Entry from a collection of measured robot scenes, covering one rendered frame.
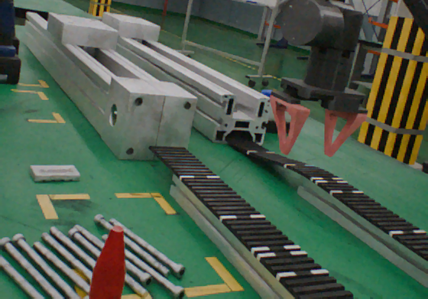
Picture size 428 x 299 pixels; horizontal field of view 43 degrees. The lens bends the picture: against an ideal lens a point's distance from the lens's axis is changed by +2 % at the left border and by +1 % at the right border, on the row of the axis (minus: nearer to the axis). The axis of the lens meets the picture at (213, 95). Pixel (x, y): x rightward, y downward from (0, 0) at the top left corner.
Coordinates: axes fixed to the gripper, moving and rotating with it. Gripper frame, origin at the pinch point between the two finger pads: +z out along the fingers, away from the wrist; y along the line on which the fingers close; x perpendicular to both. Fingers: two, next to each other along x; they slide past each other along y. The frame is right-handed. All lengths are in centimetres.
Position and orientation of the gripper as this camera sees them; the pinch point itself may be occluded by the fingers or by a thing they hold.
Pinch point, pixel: (307, 149)
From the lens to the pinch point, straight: 76.0
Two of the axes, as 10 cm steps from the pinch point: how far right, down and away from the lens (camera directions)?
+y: -8.7, -0.9, -4.9
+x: 4.5, 2.6, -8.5
